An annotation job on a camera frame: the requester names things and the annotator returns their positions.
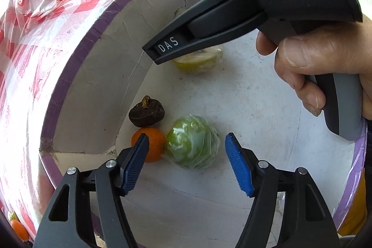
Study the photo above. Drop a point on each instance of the person's right hand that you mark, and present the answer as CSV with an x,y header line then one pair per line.
x,y
325,56

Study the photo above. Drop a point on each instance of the large green fruit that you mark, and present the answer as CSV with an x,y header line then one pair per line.
x,y
191,142

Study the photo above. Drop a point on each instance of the yellow cloth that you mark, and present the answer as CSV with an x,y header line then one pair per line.
x,y
354,207

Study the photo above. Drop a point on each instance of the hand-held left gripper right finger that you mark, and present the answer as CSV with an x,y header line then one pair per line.
x,y
239,163

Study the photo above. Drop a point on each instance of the large orange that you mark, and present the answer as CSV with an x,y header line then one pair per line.
x,y
152,149

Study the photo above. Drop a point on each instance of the round purple cardboard box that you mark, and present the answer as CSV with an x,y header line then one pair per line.
x,y
261,120

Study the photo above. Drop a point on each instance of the red checkered plastic tablecloth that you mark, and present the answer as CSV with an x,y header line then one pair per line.
x,y
35,47

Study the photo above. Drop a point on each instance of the yellow fruit half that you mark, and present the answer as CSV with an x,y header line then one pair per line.
x,y
197,62

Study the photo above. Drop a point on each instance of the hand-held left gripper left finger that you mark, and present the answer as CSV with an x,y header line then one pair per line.
x,y
132,169

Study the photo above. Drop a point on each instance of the small orange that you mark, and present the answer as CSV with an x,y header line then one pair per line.
x,y
20,230

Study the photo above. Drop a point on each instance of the water chestnut with stem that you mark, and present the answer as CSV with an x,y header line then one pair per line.
x,y
146,114

